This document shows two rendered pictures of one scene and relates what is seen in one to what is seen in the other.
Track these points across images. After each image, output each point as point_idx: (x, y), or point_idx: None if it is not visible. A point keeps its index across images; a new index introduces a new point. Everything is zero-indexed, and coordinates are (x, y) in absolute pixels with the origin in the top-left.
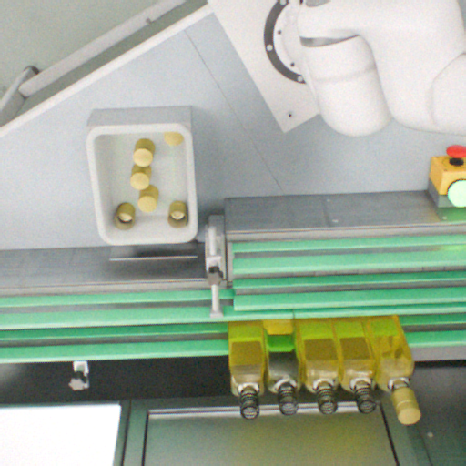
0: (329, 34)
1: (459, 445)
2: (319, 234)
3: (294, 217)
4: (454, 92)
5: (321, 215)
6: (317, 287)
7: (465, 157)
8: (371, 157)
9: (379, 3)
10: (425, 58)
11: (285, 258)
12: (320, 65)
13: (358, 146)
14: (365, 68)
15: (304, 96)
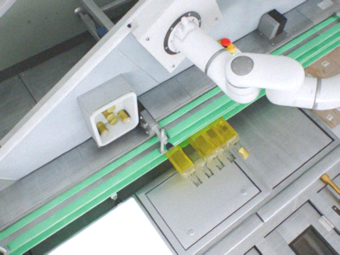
0: (251, 86)
1: (246, 144)
2: (188, 101)
3: (174, 97)
4: (305, 100)
5: (183, 90)
6: None
7: (229, 44)
8: None
9: (279, 79)
10: (296, 93)
11: (184, 121)
12: (241, 92)
13: None
14: (257, 87)
15: (178, 56)
